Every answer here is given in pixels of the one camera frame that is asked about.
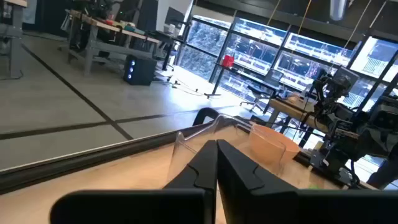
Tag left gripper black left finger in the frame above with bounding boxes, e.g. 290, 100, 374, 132
49, 139, 218, 224

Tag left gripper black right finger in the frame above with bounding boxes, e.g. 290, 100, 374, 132
216, 139, 398, 224

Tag wooden table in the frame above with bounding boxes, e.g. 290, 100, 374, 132
267, 95, 330, 135

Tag orange bowl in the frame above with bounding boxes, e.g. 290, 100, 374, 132
248, 124, 301, 170

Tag clear plastic container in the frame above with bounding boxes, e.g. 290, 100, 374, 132
167, 114, 287, 187

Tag black office chair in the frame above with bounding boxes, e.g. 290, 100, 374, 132
239, 68, 284, 113

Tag black desk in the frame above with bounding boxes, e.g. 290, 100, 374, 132
203, 62, 282, 114

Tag silver ceiling cylinder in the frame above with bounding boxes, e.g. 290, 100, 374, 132
328, 0, 348, 21

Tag red box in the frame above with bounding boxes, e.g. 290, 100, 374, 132
221, 54, 235, 68

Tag black computer tower blue lights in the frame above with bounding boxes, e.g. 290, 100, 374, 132
123, 55, 158, 86

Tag wooden workbench with grey legs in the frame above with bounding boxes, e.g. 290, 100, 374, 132
63, 9, 161, 77

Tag black looped cable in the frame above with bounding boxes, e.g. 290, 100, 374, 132
192, 106, 221, 127

